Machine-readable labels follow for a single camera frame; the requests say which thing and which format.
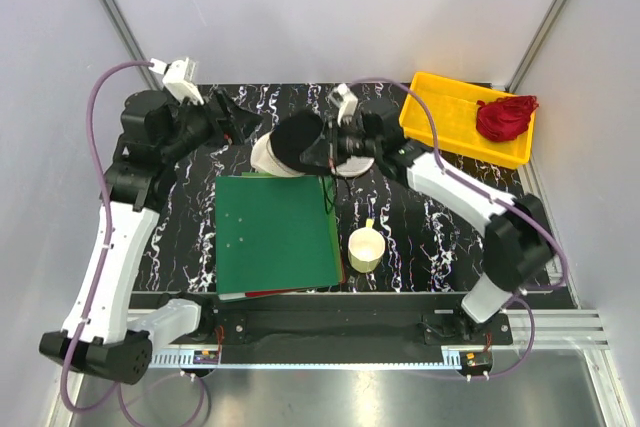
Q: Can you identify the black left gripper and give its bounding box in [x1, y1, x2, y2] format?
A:
[162, 85, 264, 162]

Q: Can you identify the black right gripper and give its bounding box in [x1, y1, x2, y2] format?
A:
[302, 117, 382, 168]

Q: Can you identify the white mesh laundry bag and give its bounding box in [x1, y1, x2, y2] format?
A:
[250, 132, 374, 179]

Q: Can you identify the black bra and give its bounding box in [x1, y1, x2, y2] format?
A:
[272, 110, 336, 214]

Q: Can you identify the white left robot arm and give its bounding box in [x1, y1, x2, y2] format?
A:
[39, 89, 262, 385]

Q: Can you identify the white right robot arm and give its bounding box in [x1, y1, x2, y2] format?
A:
[293, 103, 557, 344]

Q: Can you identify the green binder folder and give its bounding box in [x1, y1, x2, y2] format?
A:
[215, 173, 341, 302]

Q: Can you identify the pale green ceramic mug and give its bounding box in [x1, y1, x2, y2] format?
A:
[348, 219, 386, 274]

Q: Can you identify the yellow plastic tray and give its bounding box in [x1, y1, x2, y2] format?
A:
[399, 72, 535, 169]

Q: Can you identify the red cloth bundle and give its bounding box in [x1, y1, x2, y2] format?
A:
[476, 95, 539, 143]

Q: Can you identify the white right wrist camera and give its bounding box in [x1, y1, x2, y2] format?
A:
[328, 83, 358, 125]

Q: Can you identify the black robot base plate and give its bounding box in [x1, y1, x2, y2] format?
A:
[127, 289, 526, 366]

